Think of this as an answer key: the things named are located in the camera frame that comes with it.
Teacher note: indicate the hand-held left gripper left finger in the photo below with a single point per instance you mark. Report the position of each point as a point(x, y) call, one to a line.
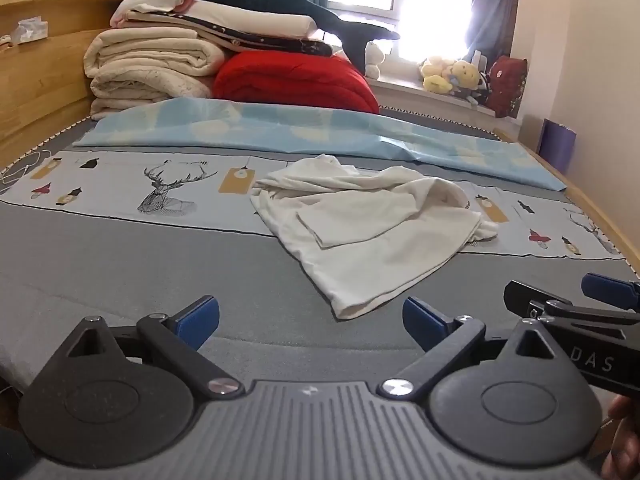
point(200, 316)

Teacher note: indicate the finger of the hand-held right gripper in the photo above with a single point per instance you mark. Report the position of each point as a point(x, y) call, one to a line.
point(607, 285)
point(520, 295)

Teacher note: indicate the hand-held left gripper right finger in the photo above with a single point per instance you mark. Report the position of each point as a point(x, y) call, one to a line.
point(422, 319)

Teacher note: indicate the white shirt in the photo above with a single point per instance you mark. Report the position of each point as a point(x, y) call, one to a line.
point(380, 240)

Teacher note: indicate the person's right hand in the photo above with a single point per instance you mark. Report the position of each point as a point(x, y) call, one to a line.
point(625, 440)

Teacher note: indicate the deer printed sheet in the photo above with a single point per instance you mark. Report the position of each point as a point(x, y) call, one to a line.
point(125, 185)

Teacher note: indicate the purple box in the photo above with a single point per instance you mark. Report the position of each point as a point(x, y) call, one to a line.
point(557, 142)

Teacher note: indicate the dark red cushion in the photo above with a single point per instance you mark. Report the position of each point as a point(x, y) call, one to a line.
point(507, 85)

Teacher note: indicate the light blue patterned sheet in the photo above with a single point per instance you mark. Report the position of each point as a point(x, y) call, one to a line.
point(300, 130)

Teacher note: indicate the white window sill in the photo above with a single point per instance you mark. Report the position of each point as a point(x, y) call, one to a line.
point(425, 102)

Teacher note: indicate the yellow-headed plush doll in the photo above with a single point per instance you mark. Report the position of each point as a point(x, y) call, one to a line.
point(467, 77)

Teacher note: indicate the yellow plush toy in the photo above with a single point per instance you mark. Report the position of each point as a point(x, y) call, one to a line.
point(434, 76)

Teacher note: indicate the red folded quilt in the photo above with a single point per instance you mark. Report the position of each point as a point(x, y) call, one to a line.
point(290, 80)

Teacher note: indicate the cream folded blanket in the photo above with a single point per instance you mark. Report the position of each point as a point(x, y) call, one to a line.
point(150, 60)

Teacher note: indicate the small white plush toy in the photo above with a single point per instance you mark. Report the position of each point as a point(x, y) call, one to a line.
point(374, 57)

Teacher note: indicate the white folded quilt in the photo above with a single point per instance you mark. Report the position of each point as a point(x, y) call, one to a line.
point(250, 20)

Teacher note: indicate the dark teal shark plush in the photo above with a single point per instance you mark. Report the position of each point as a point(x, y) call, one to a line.
point(280, 0)

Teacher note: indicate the tissue pack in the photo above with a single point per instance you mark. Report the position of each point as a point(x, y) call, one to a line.
point(29, 30)

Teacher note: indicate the wooden bed frame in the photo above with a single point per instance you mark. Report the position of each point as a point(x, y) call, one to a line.
point(40, 75)

